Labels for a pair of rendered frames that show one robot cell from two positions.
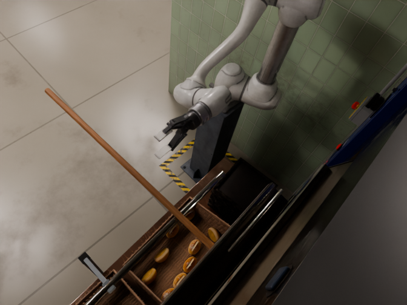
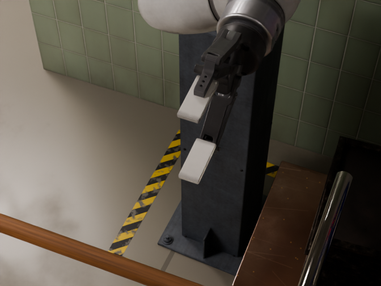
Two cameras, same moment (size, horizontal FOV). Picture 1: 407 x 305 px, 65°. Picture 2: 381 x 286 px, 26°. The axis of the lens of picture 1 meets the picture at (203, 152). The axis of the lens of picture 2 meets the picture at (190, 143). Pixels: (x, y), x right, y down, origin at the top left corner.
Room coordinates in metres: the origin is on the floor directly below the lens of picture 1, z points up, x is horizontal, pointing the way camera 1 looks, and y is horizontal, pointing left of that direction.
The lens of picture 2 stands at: (-0.02, 0.28, 2.37)
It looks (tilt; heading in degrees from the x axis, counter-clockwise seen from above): 54 degrees down; 351
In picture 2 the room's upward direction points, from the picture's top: straight up
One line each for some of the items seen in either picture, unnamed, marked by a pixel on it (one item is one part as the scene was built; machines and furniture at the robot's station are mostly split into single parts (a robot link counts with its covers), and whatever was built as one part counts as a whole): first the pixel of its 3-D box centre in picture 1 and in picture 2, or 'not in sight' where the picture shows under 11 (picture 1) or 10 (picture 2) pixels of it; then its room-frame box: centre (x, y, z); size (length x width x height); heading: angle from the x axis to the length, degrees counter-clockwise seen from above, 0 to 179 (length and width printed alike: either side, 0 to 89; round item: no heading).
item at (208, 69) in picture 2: (168, 126); (206, 74); (0.66, 0.15, 1.58); 0.05 x 0.01 x 0.03; 149
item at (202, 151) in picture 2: (163, 151); (197, 160); (0.63, 0.16, 1.42); 0.07 x 0.03 x 0.01; 149
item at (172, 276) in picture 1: (188, 256); not in sight; (0.40, -0.05, 0.72); 0.56 x 0.49 x 0.28; 151
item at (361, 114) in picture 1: (364, 111); not in sight; (1.08, -0.69, 1.46); 0.10 x 0.07 x 0.10; 150
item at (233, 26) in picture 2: (186, 124); (232, 62); (0.75, 0.09, 1.49); 0.09 x 0.07 x 0.08; 149
